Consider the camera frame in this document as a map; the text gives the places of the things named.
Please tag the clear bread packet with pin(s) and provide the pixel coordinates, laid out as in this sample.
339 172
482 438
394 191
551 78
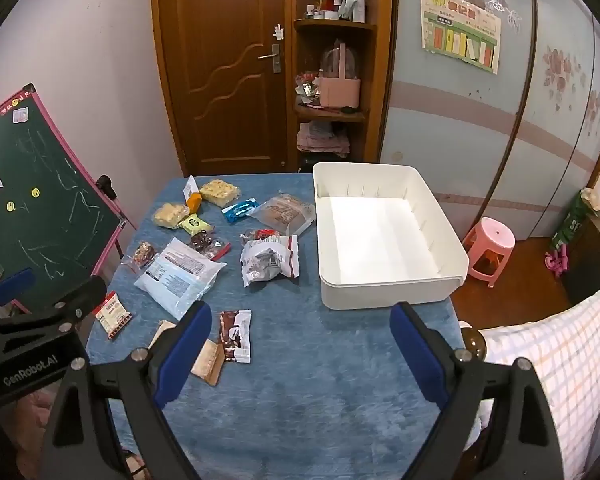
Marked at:
282 212

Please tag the small nut bar packet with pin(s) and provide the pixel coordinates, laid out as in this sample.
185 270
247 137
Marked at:
143 254

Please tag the wooden corner shelf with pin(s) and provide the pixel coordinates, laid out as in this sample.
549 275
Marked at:
330 24

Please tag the wall poster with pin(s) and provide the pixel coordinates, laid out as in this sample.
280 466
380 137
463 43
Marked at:
460 30

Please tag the dark brownie packet red ends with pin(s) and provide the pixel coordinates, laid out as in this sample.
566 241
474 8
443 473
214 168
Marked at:
202 241

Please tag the square yellow cracker packet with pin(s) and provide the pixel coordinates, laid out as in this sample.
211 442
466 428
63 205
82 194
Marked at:
219 191

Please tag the pink plastic stool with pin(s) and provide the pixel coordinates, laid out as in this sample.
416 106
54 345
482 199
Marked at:
492 232

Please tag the blue snack packet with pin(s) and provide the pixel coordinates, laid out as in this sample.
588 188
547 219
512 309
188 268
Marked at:
240 208

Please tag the small black object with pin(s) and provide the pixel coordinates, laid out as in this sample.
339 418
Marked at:
350 109

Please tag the red snack in clear packet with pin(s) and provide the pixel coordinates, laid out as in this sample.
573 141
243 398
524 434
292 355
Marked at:
262 234

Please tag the green bag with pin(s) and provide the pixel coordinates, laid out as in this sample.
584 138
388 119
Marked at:
572 222

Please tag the pink toy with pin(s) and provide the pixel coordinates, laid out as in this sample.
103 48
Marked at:
557 262

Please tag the small red and white packet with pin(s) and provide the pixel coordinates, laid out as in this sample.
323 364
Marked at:
112 315

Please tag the pale blue sliding wardrobe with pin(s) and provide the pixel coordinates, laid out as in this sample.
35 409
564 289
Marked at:
455 135

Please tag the white crumpled snack packet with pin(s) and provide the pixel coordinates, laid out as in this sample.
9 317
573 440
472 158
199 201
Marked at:
267 262

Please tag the group of toiletry bottles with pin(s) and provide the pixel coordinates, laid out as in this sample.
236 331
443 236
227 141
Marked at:
347 7

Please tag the green snack packet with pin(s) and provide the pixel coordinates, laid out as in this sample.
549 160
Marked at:
194 223

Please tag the green chalkboard with pink frame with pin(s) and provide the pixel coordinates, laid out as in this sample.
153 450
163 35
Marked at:
44 200

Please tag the round rice cake packet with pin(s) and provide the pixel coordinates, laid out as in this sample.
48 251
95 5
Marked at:
169 215

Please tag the brown chocolate snack packet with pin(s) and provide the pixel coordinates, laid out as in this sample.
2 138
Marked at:
235 332

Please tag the white checked blanket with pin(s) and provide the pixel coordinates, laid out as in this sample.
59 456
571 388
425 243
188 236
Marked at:
555 350

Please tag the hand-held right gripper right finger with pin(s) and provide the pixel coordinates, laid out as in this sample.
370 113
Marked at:
420 355

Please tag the pile of shiny wrappers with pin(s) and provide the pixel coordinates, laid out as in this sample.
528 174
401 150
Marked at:
307 87

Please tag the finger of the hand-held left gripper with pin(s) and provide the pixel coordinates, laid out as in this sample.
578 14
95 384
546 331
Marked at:
87 292
12 284

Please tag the large white and blue packet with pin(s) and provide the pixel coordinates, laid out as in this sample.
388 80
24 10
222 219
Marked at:
179 275

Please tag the tan wafer packet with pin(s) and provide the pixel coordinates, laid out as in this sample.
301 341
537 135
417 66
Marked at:
208 362

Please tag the dark wooden cabinet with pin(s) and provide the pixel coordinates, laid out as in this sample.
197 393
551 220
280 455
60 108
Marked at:
590 260

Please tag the brown wooden door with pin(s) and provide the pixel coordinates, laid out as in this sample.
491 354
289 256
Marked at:
219 110

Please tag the white plastic bin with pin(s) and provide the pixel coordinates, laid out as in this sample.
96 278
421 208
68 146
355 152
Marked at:
380 235

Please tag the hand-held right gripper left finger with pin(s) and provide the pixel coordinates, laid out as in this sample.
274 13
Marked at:
184 350

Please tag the orange and white snack packet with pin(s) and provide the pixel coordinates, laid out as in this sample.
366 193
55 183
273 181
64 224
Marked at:
193 201

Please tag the pink basket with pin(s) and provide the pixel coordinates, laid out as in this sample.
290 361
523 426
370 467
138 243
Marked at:
339 92

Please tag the white door hook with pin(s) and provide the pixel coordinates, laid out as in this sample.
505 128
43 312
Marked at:
278 31

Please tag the beige snack packet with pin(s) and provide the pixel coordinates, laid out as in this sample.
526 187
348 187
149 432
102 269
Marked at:
160 332

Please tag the folded pink cloths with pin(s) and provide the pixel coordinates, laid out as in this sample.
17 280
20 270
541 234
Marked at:
322 140

